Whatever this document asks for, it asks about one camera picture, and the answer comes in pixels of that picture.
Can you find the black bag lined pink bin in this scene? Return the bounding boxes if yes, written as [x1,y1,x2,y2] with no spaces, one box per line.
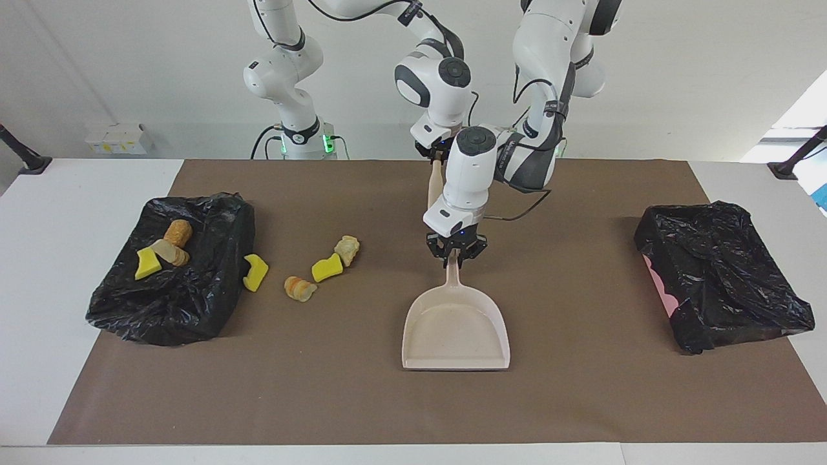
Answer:
[633,201,816,355]

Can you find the brown paper table mat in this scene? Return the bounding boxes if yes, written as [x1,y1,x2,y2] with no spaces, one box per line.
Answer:
[47,160,827,446]

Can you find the pale croissant toy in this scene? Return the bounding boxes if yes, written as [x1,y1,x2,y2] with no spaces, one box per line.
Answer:
[152,238,191,267]

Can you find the pale dumpling toy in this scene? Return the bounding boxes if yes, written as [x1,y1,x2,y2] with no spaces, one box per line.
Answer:
[333,235,361,267]

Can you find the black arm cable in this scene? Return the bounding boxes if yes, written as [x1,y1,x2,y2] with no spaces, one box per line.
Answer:
[249,0,476,130]
[483,61,555,222]

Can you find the black right base cable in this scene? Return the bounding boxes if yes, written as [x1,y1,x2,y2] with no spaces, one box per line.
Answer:
[251,125,285,160]

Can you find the orange striped croissant toy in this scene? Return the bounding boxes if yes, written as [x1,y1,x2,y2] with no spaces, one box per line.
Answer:
[284,276,319,303]

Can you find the beige hand brush black bristles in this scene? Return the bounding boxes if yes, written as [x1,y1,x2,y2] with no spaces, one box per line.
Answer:
[426,157,448,209]

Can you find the white wall socket box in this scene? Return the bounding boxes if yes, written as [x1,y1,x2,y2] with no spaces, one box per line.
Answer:
[85,123,154,156]

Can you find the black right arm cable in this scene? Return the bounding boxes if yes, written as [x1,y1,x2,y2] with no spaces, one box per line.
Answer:
[249,0,476,130]

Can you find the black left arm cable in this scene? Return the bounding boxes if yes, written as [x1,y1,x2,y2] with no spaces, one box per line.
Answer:
[483,61,555,222]

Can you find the brown bread roll toy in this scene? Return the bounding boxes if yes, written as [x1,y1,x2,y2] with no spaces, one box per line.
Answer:
[163,219,194,248]

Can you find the black clamp stand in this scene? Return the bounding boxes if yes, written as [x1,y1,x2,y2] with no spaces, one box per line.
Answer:
[0,123,52,176]
[768,125,827,181]

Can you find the beige plastic dustpan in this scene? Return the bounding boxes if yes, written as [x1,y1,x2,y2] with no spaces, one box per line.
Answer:
[401,257,512,371]

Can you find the yellow sponge piece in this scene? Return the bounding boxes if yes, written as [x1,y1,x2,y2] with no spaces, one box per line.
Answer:
[311,253,344,283]
[134,249,163,281]
[242,254,269,293]

